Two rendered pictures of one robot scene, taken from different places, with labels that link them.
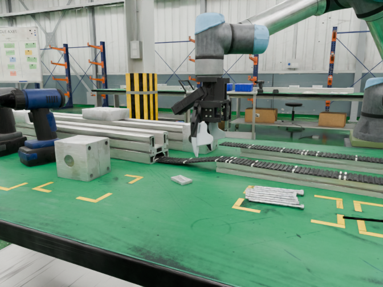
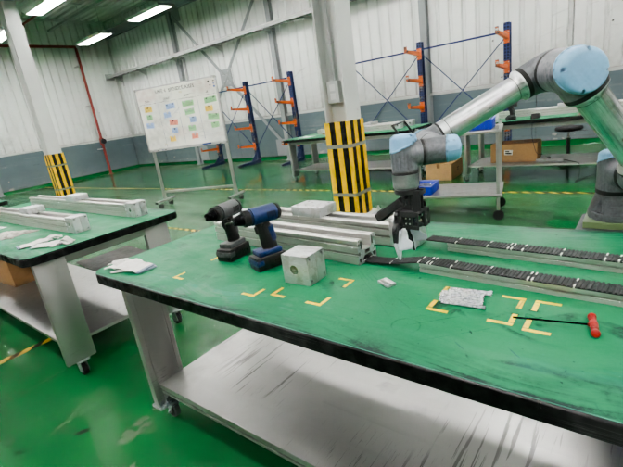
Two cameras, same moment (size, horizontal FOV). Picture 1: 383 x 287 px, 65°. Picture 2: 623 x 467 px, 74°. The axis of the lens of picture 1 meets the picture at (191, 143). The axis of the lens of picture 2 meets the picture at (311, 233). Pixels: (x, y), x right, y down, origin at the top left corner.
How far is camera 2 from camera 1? 50 cm
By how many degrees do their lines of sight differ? 16
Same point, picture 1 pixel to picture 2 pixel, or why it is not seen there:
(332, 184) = (522, 283)
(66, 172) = (292, 278)
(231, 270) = (413, 355)
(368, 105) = (601, 181)
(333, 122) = not seen: outside the picture
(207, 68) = (403, 183)
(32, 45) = (212, 98)
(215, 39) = (408, 157)
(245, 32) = (437, 147)
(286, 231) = (463, 328)
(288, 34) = (559, 17)
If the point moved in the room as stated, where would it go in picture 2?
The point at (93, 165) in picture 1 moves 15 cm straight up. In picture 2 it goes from (313, 272) to (306, 226)
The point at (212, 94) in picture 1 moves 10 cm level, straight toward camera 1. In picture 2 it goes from (411, 204) to (407, 214)
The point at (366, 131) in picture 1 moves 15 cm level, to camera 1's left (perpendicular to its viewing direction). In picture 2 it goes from (600, 209) to (550, 213)
